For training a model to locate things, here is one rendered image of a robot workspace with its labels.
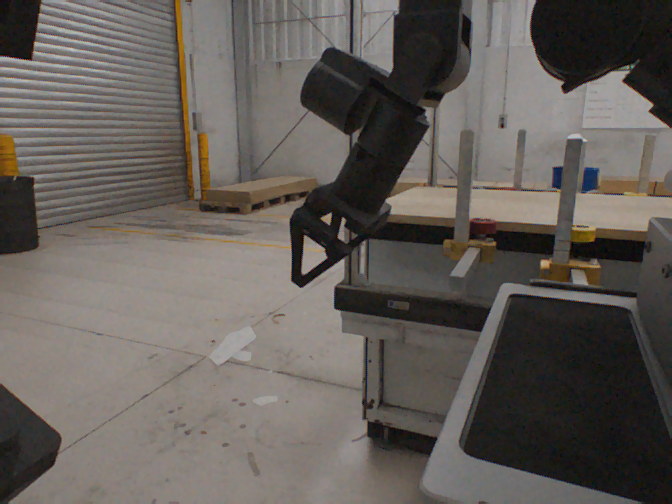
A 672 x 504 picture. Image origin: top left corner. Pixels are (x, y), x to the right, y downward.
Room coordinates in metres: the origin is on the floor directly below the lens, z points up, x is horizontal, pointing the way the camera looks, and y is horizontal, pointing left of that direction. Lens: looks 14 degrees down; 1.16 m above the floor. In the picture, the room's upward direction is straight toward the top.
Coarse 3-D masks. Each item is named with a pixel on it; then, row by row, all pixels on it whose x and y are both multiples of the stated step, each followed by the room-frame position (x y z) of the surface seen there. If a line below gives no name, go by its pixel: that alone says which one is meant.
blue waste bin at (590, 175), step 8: (552, 168) 6.31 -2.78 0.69; (560, 168) 6.50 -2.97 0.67; (584, 168) 6.42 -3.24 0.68; (592, 168) 6.32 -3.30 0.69; (600, 168) 6.14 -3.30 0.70; (552, 176) 6.33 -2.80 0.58; (560, 176) 6.14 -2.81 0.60; (584, 176) 5.99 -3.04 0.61; (592, 176) 6.02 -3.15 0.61; (600, 176) 6.13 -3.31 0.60; (552, 184) 6.29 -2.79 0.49; (560, 184) 6.13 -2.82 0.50; (584, 184) 6.00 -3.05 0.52; (592, 184) 6.03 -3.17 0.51
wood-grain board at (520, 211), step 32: (416, 192) 2.07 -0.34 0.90; (448, 192) 2.07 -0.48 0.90; (480, 192) 2.07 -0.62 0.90; (512, 192) 2.07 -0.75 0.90; (544, 192) 2.07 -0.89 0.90; (448, 224) 1.45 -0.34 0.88; (512, 224) 1.38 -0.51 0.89; (544, 224) 1.35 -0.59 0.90; (608, 224) 1.34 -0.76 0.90; (640, 224) 1.34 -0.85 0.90
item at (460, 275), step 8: (480, 240) 1.34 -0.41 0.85; (472, 248) 1.25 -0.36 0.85; (480, 248) 1.25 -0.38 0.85; (464, 256) 1.16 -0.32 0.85; (472, 256) 1.16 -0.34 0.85; (464, 264) 1.09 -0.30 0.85; (472, 264) 1.11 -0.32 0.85; (456, 272) 1.02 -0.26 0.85; (464, 272) 1.02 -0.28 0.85; (456, 280) 0.99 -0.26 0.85; (464, 280) 1.00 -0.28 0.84; (456, 288) 0.99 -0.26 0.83
